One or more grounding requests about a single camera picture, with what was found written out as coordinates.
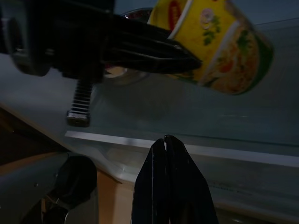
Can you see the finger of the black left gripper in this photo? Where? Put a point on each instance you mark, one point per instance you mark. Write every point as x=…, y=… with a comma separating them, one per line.
x=149, y=39
x=151, y=64

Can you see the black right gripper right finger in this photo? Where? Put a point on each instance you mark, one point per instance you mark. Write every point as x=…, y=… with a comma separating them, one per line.
x=187, y=191

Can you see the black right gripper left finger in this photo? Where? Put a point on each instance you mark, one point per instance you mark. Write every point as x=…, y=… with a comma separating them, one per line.
x=151, y=186

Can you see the yellow instant noodle cup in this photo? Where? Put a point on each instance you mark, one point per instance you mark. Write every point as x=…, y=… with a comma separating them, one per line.
x=233, y=46

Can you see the dark grey fridge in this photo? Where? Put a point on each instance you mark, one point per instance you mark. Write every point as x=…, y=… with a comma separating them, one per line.
x=210, y=112

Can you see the steel bowl of red fruit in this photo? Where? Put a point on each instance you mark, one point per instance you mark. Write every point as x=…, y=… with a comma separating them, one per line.
x=133, y=78

